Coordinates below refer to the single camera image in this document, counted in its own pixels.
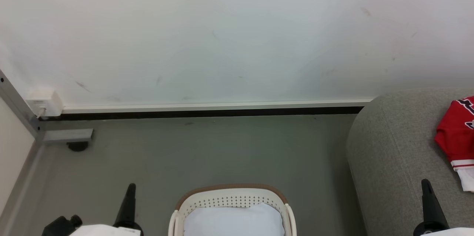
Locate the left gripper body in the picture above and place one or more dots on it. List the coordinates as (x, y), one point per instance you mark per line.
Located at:
(122, 230)

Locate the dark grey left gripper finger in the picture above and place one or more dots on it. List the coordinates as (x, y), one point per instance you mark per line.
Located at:
(128, 206)

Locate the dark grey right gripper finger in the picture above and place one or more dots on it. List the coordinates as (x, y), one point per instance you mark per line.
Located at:
(432, 206)

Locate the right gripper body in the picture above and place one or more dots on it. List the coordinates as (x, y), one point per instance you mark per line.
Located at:
(431, 229)

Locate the red sports jersey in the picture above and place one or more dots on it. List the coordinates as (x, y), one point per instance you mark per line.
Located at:
(453, 136)

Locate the white perforated laundry basket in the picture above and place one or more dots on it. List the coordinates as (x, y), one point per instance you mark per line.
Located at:
(229, 199)

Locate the light grey fabric sofa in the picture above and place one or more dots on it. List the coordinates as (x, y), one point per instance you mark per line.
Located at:
(392, 154)

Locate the white cloth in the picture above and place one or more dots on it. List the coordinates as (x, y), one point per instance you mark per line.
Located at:
(233, 221)

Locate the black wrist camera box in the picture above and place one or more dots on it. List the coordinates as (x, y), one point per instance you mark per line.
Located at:
(59, 226)

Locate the black round frame foot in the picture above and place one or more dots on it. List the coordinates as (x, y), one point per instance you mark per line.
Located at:
(77, 146)

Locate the white wall socket box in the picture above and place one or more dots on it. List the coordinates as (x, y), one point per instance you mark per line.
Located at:
(44, 100)

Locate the aluminium frame profile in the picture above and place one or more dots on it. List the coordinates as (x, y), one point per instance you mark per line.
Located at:
(18, 106)

